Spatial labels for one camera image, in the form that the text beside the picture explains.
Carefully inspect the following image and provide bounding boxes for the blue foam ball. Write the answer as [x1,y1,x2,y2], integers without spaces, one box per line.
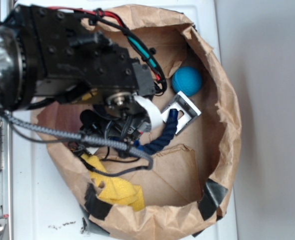
[171,66,203,97]

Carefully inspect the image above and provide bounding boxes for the grey braided cable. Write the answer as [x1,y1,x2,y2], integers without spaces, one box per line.
[2,109,154,177]

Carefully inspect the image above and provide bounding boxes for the dark blue twisted rope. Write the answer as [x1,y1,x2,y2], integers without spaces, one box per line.
[133,108,180,155]

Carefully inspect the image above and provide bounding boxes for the grey metal bracket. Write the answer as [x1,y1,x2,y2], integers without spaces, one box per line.
[161,91,202,135]

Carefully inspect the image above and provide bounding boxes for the yellow cloth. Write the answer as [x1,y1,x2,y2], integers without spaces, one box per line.
[80,153,146,213]

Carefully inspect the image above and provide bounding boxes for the aluminium frame rail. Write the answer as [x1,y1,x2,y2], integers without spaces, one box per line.
[0,0,14,240]

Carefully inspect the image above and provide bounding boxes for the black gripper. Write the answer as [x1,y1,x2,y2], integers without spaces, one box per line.
[78,91,161,142]

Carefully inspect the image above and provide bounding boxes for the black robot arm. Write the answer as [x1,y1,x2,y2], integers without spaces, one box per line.
[0,5,167,141]

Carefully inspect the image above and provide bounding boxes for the brown paper bag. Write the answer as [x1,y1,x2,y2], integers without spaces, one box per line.
[46,4,242,240]

